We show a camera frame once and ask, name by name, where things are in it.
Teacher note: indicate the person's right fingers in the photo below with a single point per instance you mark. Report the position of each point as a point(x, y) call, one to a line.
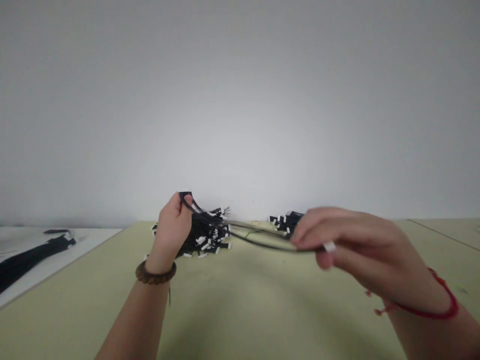
point(318, 234)

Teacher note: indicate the person's left hand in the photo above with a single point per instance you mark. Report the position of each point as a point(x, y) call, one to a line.
point(169, 237)

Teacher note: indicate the green rubber band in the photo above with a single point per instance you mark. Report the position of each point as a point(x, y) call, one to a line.
point(248, 235)

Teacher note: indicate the person's right hand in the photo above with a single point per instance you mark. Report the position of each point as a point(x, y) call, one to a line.
point(360, 245)

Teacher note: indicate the white board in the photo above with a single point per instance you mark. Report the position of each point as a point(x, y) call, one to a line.
point(45, 258)

